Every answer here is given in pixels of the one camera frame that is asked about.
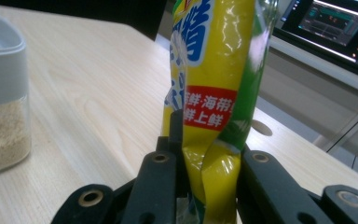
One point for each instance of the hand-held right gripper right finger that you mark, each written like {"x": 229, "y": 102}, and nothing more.
{"x": 245, "y": 148}

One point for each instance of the clear jar with grey lid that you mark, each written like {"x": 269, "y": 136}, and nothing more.
{"x": 3, "y": 93}

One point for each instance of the white desk with metal legs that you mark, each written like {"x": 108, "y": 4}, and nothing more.
{"x": 329, "y": 81}

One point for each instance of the computer monitor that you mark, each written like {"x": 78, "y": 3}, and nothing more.
{"x": 329, "y": 25}

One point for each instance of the yellow seasoning packet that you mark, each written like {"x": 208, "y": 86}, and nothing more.
{"x": 217, "y": 62}

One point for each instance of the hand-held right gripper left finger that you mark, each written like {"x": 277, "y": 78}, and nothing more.
{"x": 175, "y": 133}

